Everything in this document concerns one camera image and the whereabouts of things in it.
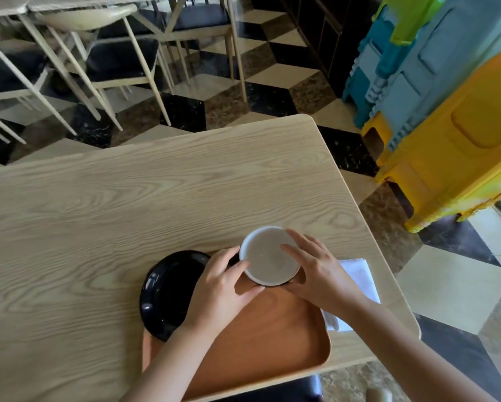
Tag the person's left hand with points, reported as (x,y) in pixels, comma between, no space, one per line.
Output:
(217,297)

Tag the person's right hand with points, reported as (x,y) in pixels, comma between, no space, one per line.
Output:
(321,276)

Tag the person's right middle finger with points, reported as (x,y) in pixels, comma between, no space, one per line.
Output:
(298,238)

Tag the person's right thumb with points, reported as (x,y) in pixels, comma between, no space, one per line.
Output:
(294,288)

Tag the person's left thumb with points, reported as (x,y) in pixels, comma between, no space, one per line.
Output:
(251,293)

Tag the person's left middle finger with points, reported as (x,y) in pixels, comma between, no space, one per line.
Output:
(226,256)

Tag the white round bowl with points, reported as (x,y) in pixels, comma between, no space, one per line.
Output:
(267,255)

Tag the person's left forearm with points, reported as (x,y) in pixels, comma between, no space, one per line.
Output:
(171,368)

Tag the person's right forearm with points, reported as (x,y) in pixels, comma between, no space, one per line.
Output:
(401,355)

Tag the brown wooden tray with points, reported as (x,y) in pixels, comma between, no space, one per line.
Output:
(271,343)

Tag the black round plate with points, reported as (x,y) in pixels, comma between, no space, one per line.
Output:
(171,293)

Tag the white folded napkin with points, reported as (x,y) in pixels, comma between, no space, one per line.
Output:
(361,276)

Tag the black cushioned chair seat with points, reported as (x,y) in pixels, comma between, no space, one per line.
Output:
(275,391)

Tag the stack of yellow plastic stools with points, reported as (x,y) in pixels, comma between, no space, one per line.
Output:
(455,146)

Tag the dark wooden cabinet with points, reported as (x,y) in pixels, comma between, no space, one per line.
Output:
(326,33)

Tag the stack of blue plastic stools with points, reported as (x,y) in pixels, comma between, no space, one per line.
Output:
(434,66)

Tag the cream chair with curved back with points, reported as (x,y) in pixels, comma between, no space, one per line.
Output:
(116,58)

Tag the cream metal chair black seat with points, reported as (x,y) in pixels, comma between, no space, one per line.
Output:
(12,75)
(204,20)

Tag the green plastic stool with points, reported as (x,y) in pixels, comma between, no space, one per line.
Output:
(413,16)

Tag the light wooden dining table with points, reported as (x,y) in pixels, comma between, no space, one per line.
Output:
(79,2)

